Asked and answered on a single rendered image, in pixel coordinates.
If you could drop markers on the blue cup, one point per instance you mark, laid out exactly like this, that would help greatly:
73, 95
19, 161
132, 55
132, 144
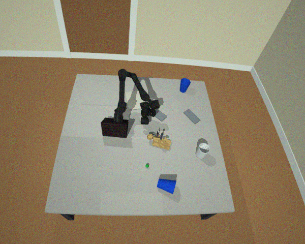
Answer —
166, 185
184, 84

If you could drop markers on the white cup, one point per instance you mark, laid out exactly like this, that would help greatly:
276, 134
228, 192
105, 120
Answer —
202, 150

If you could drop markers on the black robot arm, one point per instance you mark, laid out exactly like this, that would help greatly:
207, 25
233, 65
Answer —
121, 107

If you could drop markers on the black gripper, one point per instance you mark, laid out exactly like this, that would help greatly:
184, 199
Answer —
144, 118

